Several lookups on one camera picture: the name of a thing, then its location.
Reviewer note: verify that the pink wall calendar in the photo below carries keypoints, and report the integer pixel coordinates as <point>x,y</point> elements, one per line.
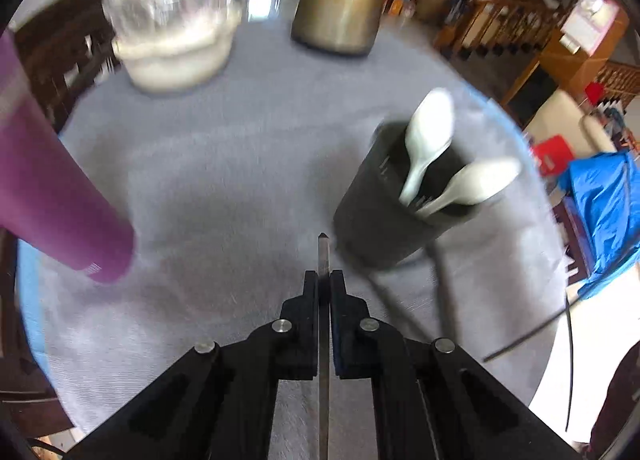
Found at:
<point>590,20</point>

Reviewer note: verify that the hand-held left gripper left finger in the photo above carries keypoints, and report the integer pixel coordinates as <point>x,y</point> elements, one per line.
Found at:
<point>307,320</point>

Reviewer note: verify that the person's right forearm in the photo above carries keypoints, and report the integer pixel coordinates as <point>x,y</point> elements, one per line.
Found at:
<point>620,415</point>

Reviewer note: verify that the wooden stair railing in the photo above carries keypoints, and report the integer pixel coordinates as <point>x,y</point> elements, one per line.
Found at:
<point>500,25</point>

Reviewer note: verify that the beige armchair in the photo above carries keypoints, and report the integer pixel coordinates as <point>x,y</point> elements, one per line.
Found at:
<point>560,115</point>

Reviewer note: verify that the blue plastic sheet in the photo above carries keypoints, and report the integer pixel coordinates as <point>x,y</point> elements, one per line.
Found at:
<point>600,210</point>

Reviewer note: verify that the purple thermos bottle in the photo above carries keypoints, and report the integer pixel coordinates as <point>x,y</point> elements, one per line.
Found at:
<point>50,190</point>

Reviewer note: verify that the white ceramic spoon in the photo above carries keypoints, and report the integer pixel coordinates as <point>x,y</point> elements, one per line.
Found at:
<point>430,130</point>
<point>480,180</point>

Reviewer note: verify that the orange wooden pillar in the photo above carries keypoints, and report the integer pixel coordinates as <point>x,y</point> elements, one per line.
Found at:
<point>565,72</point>

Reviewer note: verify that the carved wooden sideboard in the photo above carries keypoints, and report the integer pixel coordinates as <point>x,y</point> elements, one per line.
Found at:
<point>60,55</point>

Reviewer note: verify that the blue table cover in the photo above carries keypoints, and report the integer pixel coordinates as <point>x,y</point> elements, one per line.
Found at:
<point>32,310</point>

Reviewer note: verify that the dark wooden chopstick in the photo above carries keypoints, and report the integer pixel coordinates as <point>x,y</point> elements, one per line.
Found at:
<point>442,295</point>
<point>525,336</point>

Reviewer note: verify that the thin metal rod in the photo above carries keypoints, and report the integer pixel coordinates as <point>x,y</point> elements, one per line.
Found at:
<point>324,260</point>

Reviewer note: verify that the dark metal utensil holder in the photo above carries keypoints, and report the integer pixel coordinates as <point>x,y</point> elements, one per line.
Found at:
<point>380,220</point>

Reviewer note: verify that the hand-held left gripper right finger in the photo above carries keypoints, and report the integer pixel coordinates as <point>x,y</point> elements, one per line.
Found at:
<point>342,325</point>

